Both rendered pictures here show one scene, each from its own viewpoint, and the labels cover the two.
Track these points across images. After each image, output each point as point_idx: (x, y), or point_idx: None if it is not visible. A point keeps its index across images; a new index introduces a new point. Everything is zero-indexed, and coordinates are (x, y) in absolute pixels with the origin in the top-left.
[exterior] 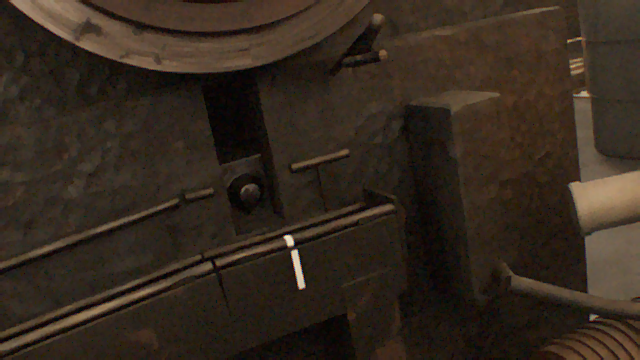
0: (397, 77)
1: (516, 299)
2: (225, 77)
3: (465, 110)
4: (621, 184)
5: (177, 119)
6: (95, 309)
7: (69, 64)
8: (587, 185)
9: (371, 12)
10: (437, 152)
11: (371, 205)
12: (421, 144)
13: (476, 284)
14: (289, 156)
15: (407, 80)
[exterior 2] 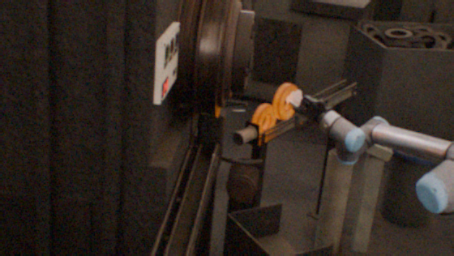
0: None
1: None
2: (191, 113)
3: (224, 116)
4: (249, 131)
5: (189, 126)
6: (207, 180)
7: (170, 112)
8: (241, 132)
9: None
10: (215, 127)
11: (204, 144)
12: (207, 125)
13: (220, 162)
14: (192, 133)
15: None
